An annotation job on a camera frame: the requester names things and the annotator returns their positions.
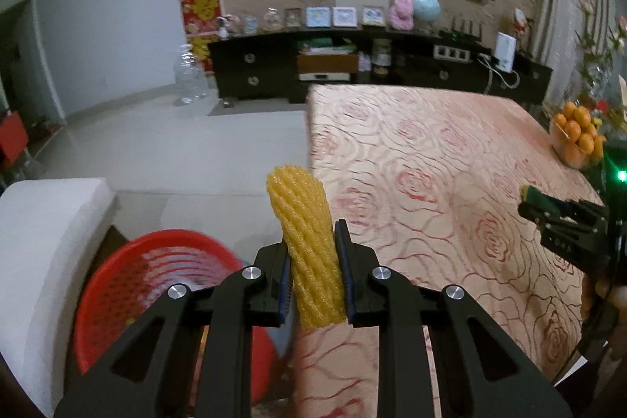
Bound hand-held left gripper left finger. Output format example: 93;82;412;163
54;239;295;418

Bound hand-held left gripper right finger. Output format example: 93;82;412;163
333;218;574;418

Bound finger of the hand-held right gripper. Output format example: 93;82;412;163
518;201;580;243
526;193;611;224

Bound yellow foam fruit net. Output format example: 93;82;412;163
266;164;341;329

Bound red plastic mesh basket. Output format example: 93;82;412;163
73;229;277;404

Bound person's right hand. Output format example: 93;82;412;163
581;273;627;326

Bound glass fruit bowl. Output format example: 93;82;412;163
549;119;605;170

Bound bowl of oranges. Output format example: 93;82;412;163
553;101;608;166

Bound floral rose tablecloth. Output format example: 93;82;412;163
286;84;608;418

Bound glass vase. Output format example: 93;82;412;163
583;60;613;100

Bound white upright modem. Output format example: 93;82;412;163
495;32;516;71

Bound pink artificial flowers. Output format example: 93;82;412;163
575;0;627;100

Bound white power strip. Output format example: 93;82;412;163
433;44;473;61

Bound white and red figurine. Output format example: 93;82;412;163
512;8;535;39

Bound black antenna router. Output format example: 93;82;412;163
441;19;486;43

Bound brown wooden drawer box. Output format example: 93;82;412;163
296;53;357;82

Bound round jar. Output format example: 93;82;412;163
372;40;393;69

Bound black television cabinet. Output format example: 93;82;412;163
208;29;554;105

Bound green packets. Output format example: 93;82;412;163
299;38;356;55

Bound pale blue globe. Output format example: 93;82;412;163
413;0;442;32

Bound large clear water bottle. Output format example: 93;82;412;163
172;43;209;105

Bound white mattress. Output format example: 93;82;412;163
0;177;118;418

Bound pink plush toy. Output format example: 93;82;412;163
389;0;415;32

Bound red and gold poster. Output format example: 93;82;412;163
180;0;221;73

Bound red chair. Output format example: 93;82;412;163
0;109;25;174

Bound white cable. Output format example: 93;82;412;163
477;53;520;93

